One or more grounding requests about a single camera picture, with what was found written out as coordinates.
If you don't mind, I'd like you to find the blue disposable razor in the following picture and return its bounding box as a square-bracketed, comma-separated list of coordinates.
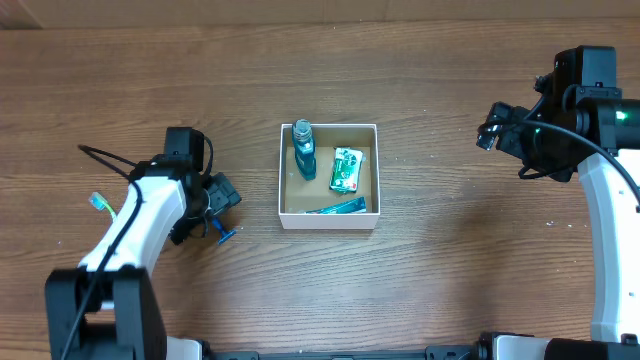
[211, 217, 236, 245]

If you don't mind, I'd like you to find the green white toothbrush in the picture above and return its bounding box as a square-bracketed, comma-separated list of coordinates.
[89, 192, 117, 222]

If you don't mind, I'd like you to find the teal mouthwash bottle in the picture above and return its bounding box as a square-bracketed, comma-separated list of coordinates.
[292, 119, 316, 181]

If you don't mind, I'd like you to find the green white soap packet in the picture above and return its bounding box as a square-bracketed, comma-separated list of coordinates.
[329, 147, 364, 193]

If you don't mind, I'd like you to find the teal toothpaste tube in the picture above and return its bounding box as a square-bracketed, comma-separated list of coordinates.
[306, 197, 367, 214]

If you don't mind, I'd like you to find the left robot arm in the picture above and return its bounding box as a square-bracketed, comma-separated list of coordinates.
[45, 127, 241, 360]

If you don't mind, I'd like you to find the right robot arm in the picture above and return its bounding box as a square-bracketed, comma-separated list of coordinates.
[451, 45, 639, 359]

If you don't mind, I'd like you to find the white cardboard box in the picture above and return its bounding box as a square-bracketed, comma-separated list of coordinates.
[278, 123, 381, 230]

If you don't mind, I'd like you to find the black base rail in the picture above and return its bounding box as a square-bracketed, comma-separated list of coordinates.
[203, 345, 476, 360]

